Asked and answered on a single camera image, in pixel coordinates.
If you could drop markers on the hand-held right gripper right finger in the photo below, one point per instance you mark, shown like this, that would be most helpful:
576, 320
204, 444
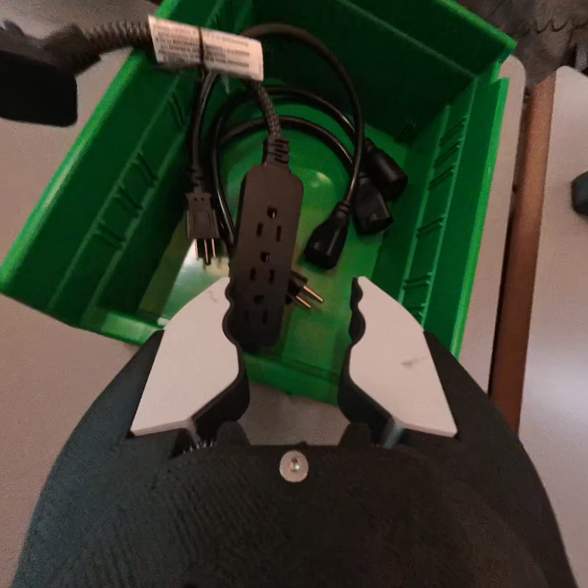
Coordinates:
399, 367

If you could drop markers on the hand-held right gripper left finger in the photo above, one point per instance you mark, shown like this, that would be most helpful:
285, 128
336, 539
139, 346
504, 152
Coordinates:
183, 367

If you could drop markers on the green mat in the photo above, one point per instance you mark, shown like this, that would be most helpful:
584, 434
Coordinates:
115, 193

